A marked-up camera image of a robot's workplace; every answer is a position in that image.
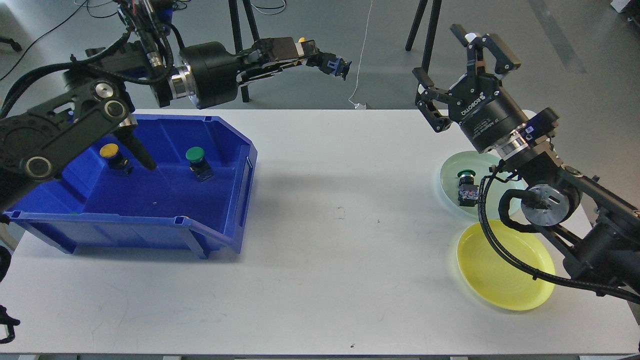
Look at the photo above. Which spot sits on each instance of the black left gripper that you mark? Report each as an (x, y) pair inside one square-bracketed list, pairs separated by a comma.
[(210, 75)]

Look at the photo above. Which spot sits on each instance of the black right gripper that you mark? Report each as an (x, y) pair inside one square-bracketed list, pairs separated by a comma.
[(487, 120)]

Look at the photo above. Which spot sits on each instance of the green push button passed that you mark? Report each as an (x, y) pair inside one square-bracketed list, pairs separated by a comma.
[(467, 191)]

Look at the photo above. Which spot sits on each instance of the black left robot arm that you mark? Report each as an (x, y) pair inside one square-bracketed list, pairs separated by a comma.
[(55, 112)]

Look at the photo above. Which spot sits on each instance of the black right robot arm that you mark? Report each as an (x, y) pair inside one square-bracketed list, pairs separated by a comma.
[(596, 231)]

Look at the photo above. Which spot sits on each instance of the light green plate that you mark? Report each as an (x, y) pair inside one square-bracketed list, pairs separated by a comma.
[(480, 163)]

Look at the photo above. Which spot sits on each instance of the green push button in bin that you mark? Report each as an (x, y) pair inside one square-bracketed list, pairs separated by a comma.
[(198, 164)]

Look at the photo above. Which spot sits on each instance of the yellow plate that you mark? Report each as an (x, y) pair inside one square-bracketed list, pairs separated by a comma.
[(496, 281)]

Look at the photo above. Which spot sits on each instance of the blue plastic storage bin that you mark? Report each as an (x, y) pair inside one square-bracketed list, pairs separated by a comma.
[(167, 208)]

